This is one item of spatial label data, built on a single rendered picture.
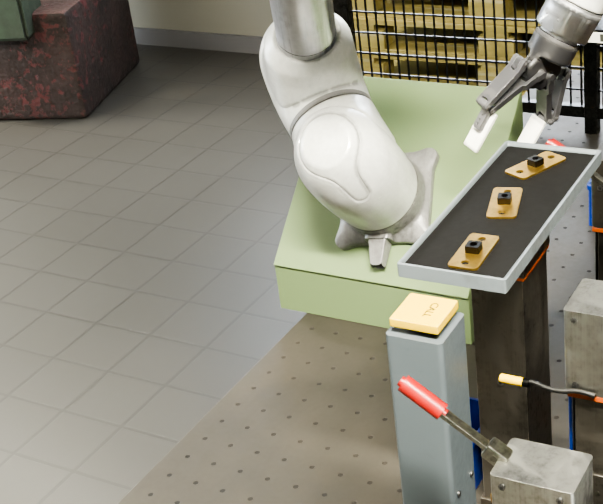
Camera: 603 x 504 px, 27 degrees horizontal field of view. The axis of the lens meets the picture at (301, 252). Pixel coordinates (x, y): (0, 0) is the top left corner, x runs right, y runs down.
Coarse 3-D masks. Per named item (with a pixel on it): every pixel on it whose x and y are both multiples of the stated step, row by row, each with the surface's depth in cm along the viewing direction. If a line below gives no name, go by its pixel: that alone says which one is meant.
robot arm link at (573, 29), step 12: (552, 0) 194; (564, 0) 192; (540, 12) 196; (552, 12) 194; (564, 12) 192; (576, 12) 192; (588, 12) 192; (540, 24) 196; (552, 24) 194; (564, 24) 193; (576, 24) 193; (588, 24) 193; (552, 36) 195; (564, 36) 193; (576, 36) 194; (588, 36) 195
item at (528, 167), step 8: (544, 152) 173; (528, 160) 169; (536, 160) 169; (544, 160) 171; (552, 160) 170; (560, 160) 170; (512, 168) 170; (520, 168) 169; (528, 168) 169; (536, 168) 169; (544, 168) 168; (520, 176) 167; (528, 176) 167
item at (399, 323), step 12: (408, 300) 143; (420, 300) 143; (432, 300) 143; (444, 300) 142; (456, 300) 142; (396, 312) 141; (408, 312) 141; (420, 312) 141; (432, 312) 140; (444, 312) 140; (396, 324) 140; (408, 324) 139; (420, 324) 139; (432, 324) 138; (444, 324) 139
